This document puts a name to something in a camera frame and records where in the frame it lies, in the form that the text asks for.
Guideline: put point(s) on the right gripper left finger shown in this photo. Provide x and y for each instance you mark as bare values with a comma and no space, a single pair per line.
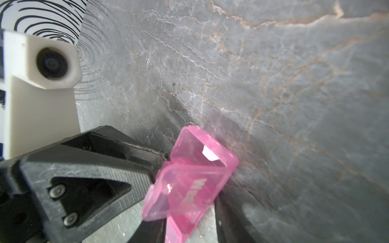
150,232

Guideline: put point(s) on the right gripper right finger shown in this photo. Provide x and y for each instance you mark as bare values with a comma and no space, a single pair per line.
230,229

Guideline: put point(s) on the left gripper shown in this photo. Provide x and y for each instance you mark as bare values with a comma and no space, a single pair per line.
78,185

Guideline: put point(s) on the pink pillbox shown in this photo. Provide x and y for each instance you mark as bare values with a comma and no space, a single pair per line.
188,184

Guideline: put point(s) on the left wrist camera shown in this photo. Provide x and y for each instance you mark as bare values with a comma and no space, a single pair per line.
38,78

